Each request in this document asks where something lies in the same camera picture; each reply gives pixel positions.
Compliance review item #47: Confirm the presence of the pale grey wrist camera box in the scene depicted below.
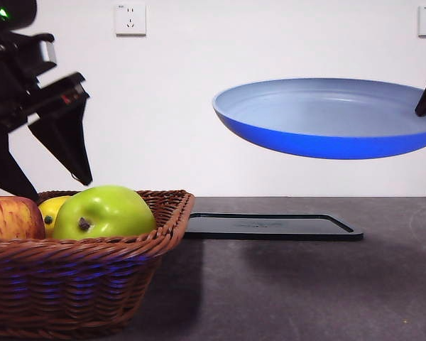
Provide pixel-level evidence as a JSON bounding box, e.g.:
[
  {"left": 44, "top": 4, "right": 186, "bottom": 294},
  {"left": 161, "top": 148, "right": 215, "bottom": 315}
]
[{"left": 38, "top": 39, "right": 57, "bottom": 64}]

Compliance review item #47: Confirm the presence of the black flat tray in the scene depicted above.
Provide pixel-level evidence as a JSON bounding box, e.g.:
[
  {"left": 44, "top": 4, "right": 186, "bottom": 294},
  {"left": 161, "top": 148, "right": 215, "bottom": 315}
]
[{"left": 183, "top": 212, "right": 364, "bottom": 242}]

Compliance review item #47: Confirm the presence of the blue round plate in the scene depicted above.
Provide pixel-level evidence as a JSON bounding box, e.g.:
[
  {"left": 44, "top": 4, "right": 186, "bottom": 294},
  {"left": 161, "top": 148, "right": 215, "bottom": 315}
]
[{"left": 212, "top": 77, "right": 426, "bottom": 161}]

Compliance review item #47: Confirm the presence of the brown woven wicker basket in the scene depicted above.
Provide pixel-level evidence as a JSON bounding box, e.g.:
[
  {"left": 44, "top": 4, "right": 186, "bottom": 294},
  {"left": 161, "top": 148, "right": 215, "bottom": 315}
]
[{"left": 0, "top": 190, "right": 196, "bottom": 331}]

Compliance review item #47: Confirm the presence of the red yellow apple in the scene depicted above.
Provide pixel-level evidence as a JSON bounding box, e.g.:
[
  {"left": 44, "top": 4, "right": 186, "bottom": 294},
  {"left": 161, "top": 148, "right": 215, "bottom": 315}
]
[{"left": 0, "top": 196, "right": 46, "bottom": 241}]

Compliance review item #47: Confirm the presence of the yellow lemon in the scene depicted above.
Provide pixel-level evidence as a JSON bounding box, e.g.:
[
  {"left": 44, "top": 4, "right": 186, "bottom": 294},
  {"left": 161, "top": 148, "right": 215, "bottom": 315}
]
[{"left": 38, "top": 196, "right": 72, "bottom": 239}]

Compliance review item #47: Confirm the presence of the green apple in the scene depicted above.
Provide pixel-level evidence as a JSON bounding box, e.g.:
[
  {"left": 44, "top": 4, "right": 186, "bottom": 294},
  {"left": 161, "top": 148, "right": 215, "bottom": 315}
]
[{"left": 52, "top": 185, "right": 157, "bottom": 241}]

